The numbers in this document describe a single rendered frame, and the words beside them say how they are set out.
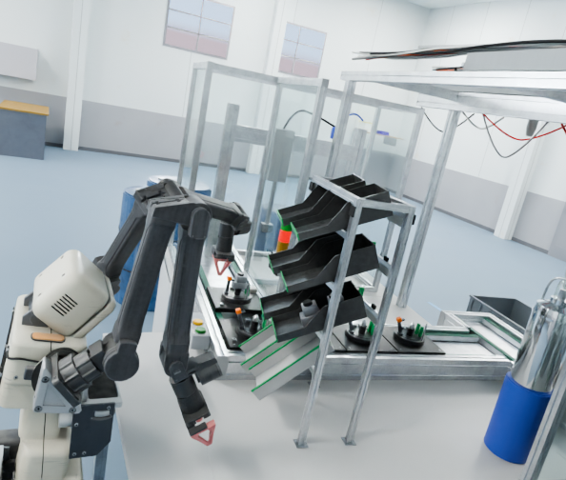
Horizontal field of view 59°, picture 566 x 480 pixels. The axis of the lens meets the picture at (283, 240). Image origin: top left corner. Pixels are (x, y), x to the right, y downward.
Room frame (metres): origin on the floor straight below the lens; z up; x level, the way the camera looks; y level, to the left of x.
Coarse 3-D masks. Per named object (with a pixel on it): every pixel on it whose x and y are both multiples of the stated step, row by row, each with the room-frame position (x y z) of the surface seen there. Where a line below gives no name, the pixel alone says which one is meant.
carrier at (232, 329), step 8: (224, 320) 1.89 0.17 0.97; (232, 320) 1.91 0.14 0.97; (248, 320) 1.87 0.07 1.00; (256, 320) 1.83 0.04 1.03; (264, 320) 1.86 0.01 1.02; (224, 328) 1.83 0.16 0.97; (232, 328) 1.84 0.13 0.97; (240, 328) 1.81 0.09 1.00; (248, 328) 1.83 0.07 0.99; (256, 328) 1.83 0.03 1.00; (264, 328) 1.84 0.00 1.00; (232, 336) 1.77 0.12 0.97; (240, 336) 1.78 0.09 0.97; (248, 336) 1.77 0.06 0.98; (232, 344) 1.71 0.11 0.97
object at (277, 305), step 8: (312, 288) 1.52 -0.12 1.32; (320, 288) 1.53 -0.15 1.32; (264, 296) 1.63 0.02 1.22; (272, 296) 1.63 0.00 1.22; (280, 296) 1.64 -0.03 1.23; (288, 296) 1.63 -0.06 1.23; (296, 296) 1.62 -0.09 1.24; (304, 296) 1.52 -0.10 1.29; (264, 304) 1.61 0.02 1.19; (272, 304) 1.60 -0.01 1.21; (280, 304) 1.59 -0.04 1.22; (288, 304) 1.57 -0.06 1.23; (296, 304) 1.52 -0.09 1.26; (264, 312) 1.55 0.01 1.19; (272, 312) 1.50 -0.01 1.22; (280, 312) 1.51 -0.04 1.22
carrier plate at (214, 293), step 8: (208, 288) 2.21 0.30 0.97; (216, 288) 2.23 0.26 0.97; (224, 288) 2.25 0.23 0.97; (216, 296) 2.13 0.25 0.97; (256, 296) 2.22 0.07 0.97; (216, 304) 2.04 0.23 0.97; (224, 304) 2.06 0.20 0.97; (232, 304) 2.08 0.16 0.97; (248, 304) 2.11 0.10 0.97; (256, 304) 2.13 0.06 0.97; (248, 312) 2.06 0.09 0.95; (256, 312) 2.07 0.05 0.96
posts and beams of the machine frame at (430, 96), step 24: (360, 72) 2.64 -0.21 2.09; (384, 72) 2.41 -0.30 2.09; (408, 72) 2.21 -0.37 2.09; (432, 72) 2.05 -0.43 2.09; (456, 72) 1.90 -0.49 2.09; (480, 72) 1.78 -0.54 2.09; (504, 72) 1.67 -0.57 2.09; (528, 72) 1.58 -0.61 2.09; (552, 72) 1.50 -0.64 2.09; (432, 96) 2.91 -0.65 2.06; (456, 96) 2.72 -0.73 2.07; (480, 96) 2.53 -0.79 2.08; (504, 96) 2.38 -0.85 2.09; (528, 96) 2.25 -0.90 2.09; (552, 96) 1.71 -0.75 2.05; (336, 120) 2.79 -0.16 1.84; (456, 120) 2.78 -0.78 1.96; (552, 120) 2.10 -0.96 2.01; (336, 144) 2.75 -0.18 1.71; (336, 168) 2.76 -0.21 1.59; (432, 192) 2.77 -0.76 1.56; (408, 264) 2.80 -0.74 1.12; (408, 288) 2.79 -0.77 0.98
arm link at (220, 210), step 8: (176, 184) 1.40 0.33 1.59; (184, 192) 1.40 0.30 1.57; (192, 192) 1.43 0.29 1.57; (208, 200) 1.49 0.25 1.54; (216, 200) 1.55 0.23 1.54; (216, 208) 1.52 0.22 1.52; (224, 208) 1.56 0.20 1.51; (232, 208) 1.62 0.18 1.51; (240, 208) 1.69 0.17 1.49; (216, 216) 1.55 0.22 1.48; (224, 216) 1.59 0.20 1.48; (232, 216) 1.62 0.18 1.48; (240, 216) 1.64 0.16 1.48; (248, 216) 1.68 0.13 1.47; (232, 224) 1.65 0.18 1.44
